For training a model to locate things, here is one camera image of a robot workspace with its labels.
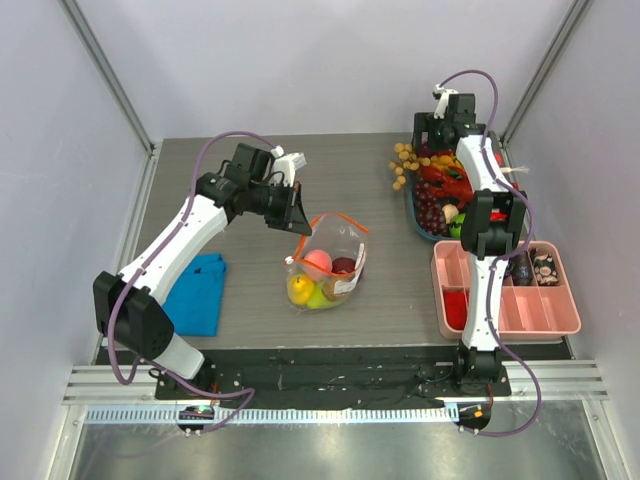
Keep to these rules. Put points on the pink compartment tray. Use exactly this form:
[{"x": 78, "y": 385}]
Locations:
[{"x": 527, "y": 313}]

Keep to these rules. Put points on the white perforated cable duct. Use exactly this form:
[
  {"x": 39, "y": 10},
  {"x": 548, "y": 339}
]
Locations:
[{"x": 196, "y": 415}]

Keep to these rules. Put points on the blue folded t-shirt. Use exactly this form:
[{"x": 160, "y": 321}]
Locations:
[{"x": 194, "y": 302}]

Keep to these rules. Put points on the yellow toy pear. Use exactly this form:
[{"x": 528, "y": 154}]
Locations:
[{"x": 300, "y": 288}]

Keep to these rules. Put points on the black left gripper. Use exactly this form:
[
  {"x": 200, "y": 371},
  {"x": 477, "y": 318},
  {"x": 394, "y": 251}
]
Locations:
[{"x": 300, "y": 223}]

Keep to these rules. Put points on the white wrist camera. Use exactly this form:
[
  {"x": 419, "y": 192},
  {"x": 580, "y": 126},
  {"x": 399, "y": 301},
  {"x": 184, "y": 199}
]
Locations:
[
  {"x": 285, "y": 166},
  {"x": 442, "y": 95}
]

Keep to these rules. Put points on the dark red toy fruit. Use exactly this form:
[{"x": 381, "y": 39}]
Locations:
[{"x": 346, "y": 268}]

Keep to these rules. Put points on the clear orange zip bag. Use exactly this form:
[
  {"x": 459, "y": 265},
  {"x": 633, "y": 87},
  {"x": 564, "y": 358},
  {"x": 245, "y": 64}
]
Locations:
[{"x": 337, "y": 234}]

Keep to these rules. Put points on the dark sushi roll middle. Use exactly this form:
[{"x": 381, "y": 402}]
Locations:
[{"x": 521, "y": 270}]

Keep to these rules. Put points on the red toy lobster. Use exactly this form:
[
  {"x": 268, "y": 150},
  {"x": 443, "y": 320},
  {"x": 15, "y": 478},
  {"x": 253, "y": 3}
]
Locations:
[{"x": 451, "y": 184}]

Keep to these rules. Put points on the purple toy onion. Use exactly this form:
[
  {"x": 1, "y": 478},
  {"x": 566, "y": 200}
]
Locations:
[{"x": 425, "y": 151}]

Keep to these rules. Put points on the green toy lime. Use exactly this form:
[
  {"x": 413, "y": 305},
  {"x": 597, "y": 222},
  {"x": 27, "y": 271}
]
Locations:
[{"x": 455, "y": 225}]

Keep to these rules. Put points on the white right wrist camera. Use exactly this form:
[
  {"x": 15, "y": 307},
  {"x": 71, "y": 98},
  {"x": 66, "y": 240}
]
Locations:
[{"x": 442, "y": 95}]

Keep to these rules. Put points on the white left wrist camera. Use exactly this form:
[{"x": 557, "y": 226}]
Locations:
[{"x": 285, "y": 166}]

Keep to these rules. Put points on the aluminium frame rail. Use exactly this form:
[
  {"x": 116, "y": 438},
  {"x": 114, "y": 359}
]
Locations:
[{"x": 558, "y": 380}]

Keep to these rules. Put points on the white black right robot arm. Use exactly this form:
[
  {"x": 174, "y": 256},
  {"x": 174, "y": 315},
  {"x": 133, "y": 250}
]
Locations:
[{"x": 490, "y": 232}]

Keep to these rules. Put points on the orange toy fruit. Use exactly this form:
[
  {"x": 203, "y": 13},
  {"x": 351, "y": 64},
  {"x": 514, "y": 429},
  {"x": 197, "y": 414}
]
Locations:
[{"x": 335, "y": 290}]

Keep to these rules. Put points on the yellow toy pepper pieces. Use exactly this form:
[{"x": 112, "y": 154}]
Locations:
[{"x": 446, "y": 163}]

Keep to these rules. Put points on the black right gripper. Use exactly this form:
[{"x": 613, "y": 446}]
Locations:
[{"x": 420, "y": 129}]

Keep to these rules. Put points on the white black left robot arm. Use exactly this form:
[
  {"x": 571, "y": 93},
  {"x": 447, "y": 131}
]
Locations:
[{"x": 129, "y": 305}]

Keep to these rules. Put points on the brown longan bunch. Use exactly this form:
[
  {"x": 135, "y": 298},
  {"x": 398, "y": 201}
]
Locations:
[{"x": 406, "y": 164}]

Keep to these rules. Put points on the pink toy peach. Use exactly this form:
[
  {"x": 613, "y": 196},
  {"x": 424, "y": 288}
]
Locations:
[{"x": 317, "y": 264}]

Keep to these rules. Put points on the dark purple grape bunch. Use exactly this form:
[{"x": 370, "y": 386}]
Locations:
[{"x": 430, "y": 214}]

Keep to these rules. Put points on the flowered sushi roll right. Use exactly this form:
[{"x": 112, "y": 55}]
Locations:
[{"x": 544, "y": 268}]

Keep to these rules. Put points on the white toy garlic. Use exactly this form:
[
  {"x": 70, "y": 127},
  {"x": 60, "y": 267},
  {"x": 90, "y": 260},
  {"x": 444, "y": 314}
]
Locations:
[{"x": 449, "y": 211}]

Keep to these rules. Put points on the teal fruit basket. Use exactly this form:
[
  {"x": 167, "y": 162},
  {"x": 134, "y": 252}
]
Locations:
[{"x": 415, "y": 179}]

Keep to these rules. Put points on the red toy meat piece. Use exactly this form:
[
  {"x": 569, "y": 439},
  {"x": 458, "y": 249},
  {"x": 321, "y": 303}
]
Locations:
[{"x": 456, "y": 308}]

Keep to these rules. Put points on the green toy apple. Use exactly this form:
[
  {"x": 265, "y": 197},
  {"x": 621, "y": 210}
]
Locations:
[{"x": 318, "y": 300}]

